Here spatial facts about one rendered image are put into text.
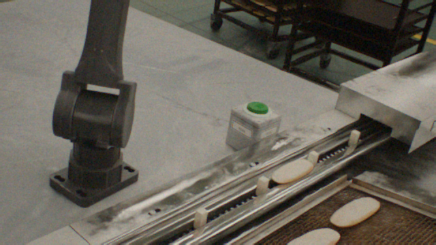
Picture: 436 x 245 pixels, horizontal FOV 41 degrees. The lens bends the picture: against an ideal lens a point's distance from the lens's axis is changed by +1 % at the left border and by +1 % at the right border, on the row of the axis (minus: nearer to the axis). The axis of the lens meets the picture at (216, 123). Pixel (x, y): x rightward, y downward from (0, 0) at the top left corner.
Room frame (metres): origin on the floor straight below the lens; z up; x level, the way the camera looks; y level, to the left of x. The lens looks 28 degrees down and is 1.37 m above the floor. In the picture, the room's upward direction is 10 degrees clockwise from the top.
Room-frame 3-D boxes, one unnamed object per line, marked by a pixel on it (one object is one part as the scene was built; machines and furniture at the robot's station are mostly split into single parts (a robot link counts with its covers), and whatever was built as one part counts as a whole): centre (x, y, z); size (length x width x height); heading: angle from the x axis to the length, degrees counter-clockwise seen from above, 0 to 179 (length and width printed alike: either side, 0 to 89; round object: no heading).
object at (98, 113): (0.74, 0.17, 0.94); 0.09 x 0.05 x 0.10; 179
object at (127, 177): (0.76, 0.18, 0.86); 0.12 x 0.09 x 0.08; 147
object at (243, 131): (0.95, -0.07, 0.84); 0.08 x 0.08 x 0.11; 51
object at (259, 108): (0.95, -0.07, 0.90); 0.04 x 0.04 x 0.02
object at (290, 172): (0.84, -0.14, 0.86); 0.10 x 0.04 x 0.01; 141
